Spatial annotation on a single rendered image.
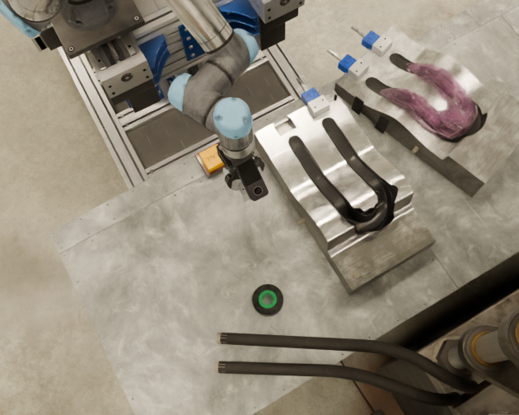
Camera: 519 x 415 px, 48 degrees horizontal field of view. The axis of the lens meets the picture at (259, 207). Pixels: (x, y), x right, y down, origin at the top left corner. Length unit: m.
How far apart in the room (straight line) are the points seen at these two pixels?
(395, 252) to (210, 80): 0.66
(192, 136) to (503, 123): 1.22
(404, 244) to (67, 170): 1.63
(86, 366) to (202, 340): 0.97
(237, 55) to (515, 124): 0.81
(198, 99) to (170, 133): 1.20
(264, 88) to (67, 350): 1.32
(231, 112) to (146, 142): 1.27
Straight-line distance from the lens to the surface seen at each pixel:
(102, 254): 1.65
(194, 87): 1.23
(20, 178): 2.76
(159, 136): 2.41
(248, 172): 1.33
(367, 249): 1.54
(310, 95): 1.65
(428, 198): 1.68
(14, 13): 1.50
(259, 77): 2.49
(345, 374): 1.46
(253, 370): 1.49
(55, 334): 2.51
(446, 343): 1.57
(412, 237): 1.57
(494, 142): 1.67
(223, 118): 1.17
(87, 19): 1.65
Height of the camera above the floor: 2.33
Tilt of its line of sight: 71 degrees down
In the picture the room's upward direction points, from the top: 6 degrees counter-clockwise
